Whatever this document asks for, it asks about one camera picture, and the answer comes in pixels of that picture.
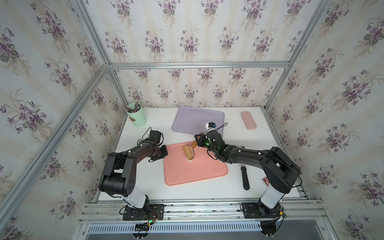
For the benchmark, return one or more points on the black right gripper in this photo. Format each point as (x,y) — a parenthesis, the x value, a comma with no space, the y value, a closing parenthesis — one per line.
(200,139)

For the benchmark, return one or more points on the pink plastic tray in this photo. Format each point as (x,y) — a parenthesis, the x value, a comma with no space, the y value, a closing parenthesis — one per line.
(179,170)

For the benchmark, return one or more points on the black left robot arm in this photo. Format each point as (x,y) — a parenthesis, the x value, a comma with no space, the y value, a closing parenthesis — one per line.
(118,178)

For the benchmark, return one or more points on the aluminium frame rail front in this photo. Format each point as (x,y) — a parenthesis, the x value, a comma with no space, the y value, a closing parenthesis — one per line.
(107,212)

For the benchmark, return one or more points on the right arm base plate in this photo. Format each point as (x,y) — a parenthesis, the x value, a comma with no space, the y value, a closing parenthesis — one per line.
(260,211)

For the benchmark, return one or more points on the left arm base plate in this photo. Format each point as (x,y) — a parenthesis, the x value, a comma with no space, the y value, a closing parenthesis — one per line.
(155,212)

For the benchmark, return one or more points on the purple plastic tray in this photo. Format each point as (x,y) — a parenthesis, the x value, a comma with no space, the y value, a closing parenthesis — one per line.
(192,121)

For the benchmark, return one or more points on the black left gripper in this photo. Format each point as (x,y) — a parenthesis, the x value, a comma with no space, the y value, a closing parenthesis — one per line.
(164,153)

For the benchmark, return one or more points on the wooden dough roller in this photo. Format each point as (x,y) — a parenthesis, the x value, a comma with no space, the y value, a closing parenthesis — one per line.
(189,151)

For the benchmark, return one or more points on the red card packet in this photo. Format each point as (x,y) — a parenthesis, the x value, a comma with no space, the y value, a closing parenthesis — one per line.
(266,181)

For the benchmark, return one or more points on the pink rectangular case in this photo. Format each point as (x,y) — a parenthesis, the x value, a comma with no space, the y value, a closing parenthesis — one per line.
(248,120)

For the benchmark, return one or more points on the black handled metal scraper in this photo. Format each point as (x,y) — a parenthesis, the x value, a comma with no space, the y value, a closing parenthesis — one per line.
(245,179)

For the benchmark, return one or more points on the green utensil cup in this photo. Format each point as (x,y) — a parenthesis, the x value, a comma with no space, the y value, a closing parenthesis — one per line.
(136,114)

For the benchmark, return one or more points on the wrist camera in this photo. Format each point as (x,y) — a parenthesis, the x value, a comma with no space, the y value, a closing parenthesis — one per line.
(156,137)
(210,125)

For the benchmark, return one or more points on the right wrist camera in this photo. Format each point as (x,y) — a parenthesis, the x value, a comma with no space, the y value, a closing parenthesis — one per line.
(210,125)

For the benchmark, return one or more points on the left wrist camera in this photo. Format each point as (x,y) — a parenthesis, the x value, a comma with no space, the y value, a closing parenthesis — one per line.
(156,137)

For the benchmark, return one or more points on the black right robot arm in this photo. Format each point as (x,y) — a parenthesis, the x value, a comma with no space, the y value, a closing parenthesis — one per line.
(280,170)

